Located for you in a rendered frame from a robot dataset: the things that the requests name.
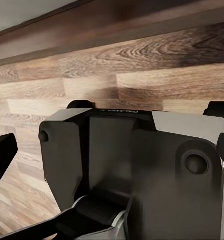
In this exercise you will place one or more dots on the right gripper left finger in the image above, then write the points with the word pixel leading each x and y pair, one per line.
pixel 8 151

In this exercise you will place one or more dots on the bed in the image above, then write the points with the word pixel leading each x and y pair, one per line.
pixel 35 29

